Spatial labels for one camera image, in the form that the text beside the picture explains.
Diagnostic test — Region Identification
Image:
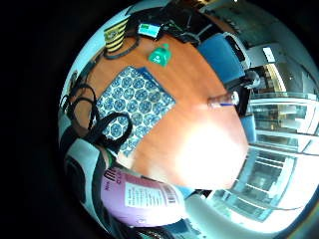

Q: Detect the clear plastic cup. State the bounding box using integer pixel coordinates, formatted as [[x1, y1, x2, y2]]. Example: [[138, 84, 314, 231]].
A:
[[207, 91, 241, 110]]

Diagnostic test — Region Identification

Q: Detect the purple bottle with white label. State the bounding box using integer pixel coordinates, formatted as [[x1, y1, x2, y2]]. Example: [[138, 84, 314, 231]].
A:
[[100, 166, 187, 228]]

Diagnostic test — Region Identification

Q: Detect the blue patterned placemat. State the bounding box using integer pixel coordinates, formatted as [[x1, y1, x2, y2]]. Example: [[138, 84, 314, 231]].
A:
[[95, 65, 177, 158]]

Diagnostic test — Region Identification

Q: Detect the green plastic bottle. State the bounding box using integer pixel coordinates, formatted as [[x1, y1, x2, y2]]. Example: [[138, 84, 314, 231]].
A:
[[148, 43, 173, 68]]

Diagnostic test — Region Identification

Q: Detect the black equipment on table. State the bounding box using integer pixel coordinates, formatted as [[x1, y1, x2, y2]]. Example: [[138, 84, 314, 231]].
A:
[[129, 3, 213, 45]]

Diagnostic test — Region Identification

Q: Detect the yellow black striped bag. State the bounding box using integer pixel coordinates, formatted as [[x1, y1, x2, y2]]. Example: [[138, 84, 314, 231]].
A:
[[103, 18, 130, 54]]

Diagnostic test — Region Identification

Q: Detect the thin black cable bundle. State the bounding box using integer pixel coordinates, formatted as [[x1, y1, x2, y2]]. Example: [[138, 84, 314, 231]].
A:
[[59, 70, 101, 131]]

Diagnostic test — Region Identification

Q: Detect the blue office chair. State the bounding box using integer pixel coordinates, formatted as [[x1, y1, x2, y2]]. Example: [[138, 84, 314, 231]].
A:
[[240, 114, 258, 144], [196, 32, 251, 88]]

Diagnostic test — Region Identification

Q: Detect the thick black cable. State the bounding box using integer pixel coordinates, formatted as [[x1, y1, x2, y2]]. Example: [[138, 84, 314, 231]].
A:
[[102, 34, 142, 61]]

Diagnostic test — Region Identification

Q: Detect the small device with lit screen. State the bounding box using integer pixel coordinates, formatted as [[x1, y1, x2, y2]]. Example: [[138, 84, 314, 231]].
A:
[[137, 22, 163, 41]]

